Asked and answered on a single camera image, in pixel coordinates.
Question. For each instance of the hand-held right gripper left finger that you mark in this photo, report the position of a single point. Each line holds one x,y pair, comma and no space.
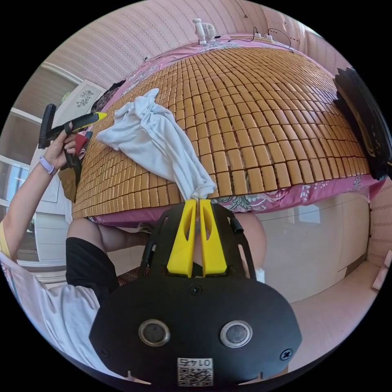
183,245

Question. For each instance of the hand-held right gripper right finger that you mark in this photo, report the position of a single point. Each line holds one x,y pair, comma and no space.
212,248

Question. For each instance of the white cupboard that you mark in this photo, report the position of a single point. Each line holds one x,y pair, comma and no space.
83,97

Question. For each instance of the black pile of clothes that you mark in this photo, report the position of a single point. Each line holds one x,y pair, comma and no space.
363,122

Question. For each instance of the person's left hand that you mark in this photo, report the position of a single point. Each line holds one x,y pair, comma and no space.
58,153

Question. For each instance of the person's body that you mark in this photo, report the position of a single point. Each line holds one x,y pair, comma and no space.
61,306

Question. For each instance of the dark patterned pile of clothes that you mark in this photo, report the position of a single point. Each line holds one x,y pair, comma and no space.
105,96

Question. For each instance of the white short sleeve shirt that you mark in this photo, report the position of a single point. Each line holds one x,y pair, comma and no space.
153,137

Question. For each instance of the white power strip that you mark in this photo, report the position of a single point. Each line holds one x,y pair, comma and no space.
264,36

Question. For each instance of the small white fan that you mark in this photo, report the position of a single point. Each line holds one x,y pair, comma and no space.
202,30

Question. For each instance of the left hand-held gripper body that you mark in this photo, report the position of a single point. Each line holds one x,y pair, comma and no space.
59,131

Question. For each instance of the person's left forearm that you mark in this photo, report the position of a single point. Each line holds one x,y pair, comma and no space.
27,199

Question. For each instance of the window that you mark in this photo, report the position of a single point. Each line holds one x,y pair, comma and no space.
16,137

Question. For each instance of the bed with woven mat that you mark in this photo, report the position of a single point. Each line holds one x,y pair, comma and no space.
260,122

